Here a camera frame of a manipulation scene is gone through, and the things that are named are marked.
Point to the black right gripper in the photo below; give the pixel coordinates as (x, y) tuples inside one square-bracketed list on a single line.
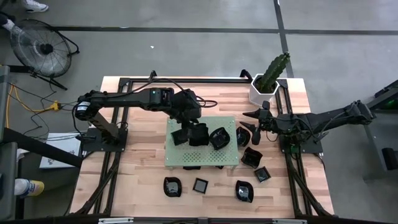
[(268, 123)]

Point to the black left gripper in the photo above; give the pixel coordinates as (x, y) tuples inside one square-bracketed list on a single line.
[(186, 104)]

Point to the small black square plate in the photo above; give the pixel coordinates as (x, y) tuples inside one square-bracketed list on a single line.
[(178, 139), (262, 174), (200, 185)]

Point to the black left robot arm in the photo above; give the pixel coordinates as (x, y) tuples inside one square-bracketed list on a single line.
[(130, 99)]

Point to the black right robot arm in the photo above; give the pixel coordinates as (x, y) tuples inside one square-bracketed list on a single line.
[(332, 116)]

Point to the white hexagonal plant pot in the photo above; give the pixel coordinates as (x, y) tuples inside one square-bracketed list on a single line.
[(256, 98)]

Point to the green perforated metal shelf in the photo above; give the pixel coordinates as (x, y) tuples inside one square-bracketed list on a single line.
[(202, 157)]

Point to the green cactus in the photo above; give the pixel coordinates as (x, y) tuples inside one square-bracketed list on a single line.
[(273, 71)]

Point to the black base lever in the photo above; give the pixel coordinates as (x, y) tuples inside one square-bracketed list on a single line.
[(321, 137)]

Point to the white printed box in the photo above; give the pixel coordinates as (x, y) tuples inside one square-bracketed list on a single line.
[(59, 155)]

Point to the black cylinder object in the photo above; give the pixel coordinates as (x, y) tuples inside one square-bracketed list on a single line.
[(390, 158)]

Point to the black diagonal beam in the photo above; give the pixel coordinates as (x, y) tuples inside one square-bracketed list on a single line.
[(37, 146)]

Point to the black floor fan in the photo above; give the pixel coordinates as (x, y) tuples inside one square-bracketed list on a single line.
[(46, 48)]

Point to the white and yellow canister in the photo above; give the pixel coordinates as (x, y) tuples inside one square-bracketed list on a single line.
[(29, 187)]

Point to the grey metal cabinet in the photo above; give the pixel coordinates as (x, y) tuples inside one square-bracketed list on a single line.
[(7, 174)]

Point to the person's foot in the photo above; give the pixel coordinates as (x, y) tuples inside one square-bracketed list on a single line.
[(35, 4), (7, 23)]

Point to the black frame clamp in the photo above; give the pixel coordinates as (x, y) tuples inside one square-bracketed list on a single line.
[(245, 74), (152, 74)]

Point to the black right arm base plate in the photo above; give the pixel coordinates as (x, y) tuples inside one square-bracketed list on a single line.
[(314, 147)]

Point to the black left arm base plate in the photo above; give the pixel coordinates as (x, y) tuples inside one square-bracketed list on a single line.
[(90, 146)]

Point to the silver metal bracket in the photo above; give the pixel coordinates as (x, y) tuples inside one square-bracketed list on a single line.
[(289, 221), (115, 220)]

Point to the grey metal workstation frame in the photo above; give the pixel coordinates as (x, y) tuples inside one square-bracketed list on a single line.
[(370, 149)]

